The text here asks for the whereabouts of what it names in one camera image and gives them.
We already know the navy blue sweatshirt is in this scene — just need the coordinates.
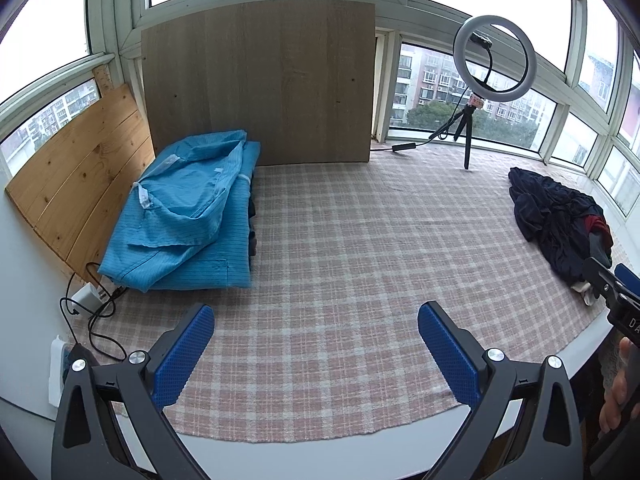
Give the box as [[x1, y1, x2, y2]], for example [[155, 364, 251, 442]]
[[508, 167, 613, 286]]

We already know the person's right hand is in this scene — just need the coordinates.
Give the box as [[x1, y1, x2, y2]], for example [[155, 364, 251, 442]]
[[599, 337, 636, 437]]

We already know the cream knit sweater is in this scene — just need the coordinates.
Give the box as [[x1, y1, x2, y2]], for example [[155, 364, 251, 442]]
[[570, 282, 600, 307]]

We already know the dark red garment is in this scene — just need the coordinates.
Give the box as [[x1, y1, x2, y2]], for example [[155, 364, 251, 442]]
[[585, 214, 614, 250]]

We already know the white power strip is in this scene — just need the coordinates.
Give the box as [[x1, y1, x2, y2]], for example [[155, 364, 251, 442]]
[[48, 336, 72, 408]]

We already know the white power adapter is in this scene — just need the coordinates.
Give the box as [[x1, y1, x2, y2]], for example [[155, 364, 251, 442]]
[[70, 283, 108, 315]]

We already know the blue folded garment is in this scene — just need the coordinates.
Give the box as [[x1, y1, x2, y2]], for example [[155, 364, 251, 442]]
[[99, 130, 260, 292]]

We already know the dark grey folded garment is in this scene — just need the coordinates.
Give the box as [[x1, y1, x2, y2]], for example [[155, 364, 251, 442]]
[[247, 174, 257, 260]]

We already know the light pine wooden board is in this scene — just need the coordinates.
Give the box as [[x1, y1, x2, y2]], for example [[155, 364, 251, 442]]
[[6, 84, 154, 282]]

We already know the pink plaid tablecloth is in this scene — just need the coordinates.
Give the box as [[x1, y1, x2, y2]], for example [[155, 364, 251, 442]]
[[98, 145, 603, 443]]

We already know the grey wooden board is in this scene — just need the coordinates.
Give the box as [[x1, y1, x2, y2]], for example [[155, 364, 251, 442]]
[[141, 0, 375, 165]]

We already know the black power cable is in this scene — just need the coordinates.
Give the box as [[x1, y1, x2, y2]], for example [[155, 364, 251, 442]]
[[58, 261, 129, 363]]

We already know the white ring light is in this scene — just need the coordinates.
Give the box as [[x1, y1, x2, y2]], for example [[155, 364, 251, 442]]
[[452, 15, 538, 102]]

